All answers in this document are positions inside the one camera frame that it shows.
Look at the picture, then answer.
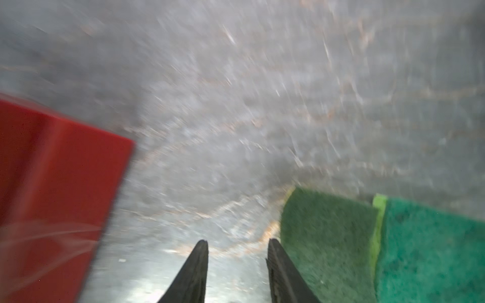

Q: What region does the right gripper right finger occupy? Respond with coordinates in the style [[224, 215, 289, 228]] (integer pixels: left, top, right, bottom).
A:
[[266, 239, 320, 303]]

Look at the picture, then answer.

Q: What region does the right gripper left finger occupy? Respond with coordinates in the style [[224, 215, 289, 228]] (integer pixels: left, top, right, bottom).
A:
[[158, 240, 209, 303]]

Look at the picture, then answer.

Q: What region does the dark green scouring pad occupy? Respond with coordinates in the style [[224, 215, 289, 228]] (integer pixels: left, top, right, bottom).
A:
[[280, 188, 378, 302]]

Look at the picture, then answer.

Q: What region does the green scouring sponge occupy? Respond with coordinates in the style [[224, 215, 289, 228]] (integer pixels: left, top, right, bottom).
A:
[[371, 194, 484, 302]]

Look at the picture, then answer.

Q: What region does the red drawer cabinet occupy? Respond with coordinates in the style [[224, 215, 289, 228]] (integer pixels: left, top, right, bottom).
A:
[[1, 95, 135, 302]]

